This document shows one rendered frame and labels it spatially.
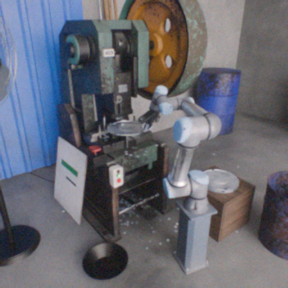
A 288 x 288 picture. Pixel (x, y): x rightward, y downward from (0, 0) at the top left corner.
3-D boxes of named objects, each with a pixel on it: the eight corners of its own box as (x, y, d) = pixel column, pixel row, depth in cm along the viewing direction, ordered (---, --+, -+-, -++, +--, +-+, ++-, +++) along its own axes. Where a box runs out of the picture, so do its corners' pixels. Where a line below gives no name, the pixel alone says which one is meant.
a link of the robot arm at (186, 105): (234, 118, 122) (189, 92, 165) (212, 120, 119) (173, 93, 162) (230, 141, 127) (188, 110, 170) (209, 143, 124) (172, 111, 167)
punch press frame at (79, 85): (159, 195, 221) (164, 19, 167) (116, 217, 197) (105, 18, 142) (108, 161, 278) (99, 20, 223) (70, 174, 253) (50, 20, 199)
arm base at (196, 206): (213, 209, 159) (215, 196, 155) (191, 216, 153) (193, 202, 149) (198, 196, 171) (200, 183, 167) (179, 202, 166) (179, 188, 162)
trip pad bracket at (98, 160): (108, 178, 179) (107, 152, 171) (95, 183, 173) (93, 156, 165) (103, 174, 183) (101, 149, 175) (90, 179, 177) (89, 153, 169)
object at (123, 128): (124, 119, 211) (124, 118, 211) (154, 126, 196) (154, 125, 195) (99, 130, 189) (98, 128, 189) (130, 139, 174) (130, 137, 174)
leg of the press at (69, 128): (122, 238, 198) (117, 126, 162) (109, 245, 192) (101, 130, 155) (69, 185, 264) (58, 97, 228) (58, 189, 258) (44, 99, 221)
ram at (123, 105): (135, 112, 192) (135, 70, 180) (118, 116, 184) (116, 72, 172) (121, 107, 205) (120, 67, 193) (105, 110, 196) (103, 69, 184)
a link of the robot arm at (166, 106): (179, 105, 155) (173, 94, 162) (161, 106, 152) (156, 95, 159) (177, 115, 160) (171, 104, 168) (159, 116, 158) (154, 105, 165)
